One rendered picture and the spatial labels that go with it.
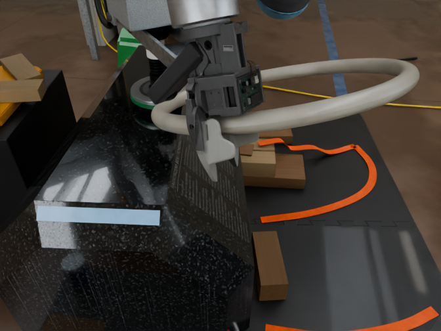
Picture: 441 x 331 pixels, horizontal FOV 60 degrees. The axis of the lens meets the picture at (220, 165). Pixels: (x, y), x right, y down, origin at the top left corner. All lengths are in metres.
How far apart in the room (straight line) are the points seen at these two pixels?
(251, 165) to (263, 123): 1.68
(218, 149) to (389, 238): 1.74
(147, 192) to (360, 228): 1.40
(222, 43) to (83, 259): 0.75
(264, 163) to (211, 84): 1.70
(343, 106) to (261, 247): 1.35
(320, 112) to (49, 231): 0.79
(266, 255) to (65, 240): 0.99
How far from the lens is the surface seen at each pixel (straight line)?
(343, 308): 1.86
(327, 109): 0.53
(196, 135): 0.53
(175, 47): 1.23
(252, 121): 0.52
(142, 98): 1.36
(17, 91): 1.73
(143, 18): 1.20
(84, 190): 1.09
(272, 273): 1.75
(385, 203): 2.38
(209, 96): 0.52
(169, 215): 1.01
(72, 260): 1.12
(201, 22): 0.49
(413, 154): 2.87
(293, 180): 2.27
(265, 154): 2.26
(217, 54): 0.52
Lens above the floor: 1.55
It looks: 39 degrees down
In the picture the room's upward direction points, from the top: straight up
